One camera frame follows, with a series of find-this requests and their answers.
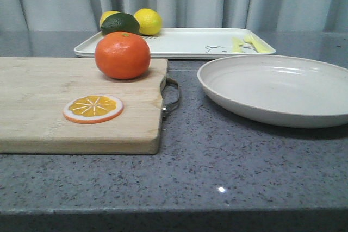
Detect orange mandarin fruit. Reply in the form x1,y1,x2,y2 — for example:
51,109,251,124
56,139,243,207
95,32,151,80

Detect beige round plate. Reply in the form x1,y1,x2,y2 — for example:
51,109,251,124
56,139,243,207
197,55,347,128

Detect white rectangular bear tray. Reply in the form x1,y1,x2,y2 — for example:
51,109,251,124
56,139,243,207
73,27,277,60

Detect orange slice piece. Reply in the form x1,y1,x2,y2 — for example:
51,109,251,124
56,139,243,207
63,94,124,124

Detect yellow plastic knife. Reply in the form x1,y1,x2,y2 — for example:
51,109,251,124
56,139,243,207
232,37,244,53

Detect yellow lemon right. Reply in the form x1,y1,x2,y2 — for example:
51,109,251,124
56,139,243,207
134,8,163,35

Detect yellow lemon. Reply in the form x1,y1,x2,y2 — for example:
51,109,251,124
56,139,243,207
134,8,163,35
100,10,120,28

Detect green lime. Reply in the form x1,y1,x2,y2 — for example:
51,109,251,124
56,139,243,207
101,12,140,35

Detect yellow plastic fork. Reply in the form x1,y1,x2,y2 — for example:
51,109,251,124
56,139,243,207
244,34,271,53

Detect yellow lemon left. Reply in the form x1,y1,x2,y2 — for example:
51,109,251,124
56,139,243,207
100,10,120,28

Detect wooden cutting board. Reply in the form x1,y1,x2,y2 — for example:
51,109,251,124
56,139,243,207
1,57,168,154

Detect metal cutting board handle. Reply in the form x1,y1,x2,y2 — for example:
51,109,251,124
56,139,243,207
160,77,182,119

